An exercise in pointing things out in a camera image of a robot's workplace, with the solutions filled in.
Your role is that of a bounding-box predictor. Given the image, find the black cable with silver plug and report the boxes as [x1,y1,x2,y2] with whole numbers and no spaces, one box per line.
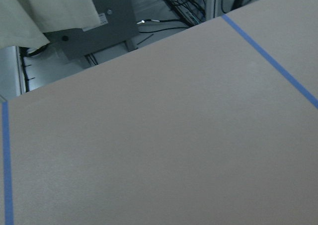
[136,18,193,34]

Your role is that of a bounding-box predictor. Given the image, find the grey metal control box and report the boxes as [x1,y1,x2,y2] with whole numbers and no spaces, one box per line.
[45,0,139,60]

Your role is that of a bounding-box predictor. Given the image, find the cream cloth curtain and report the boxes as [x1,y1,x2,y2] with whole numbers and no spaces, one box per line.
[0,0,100,48]

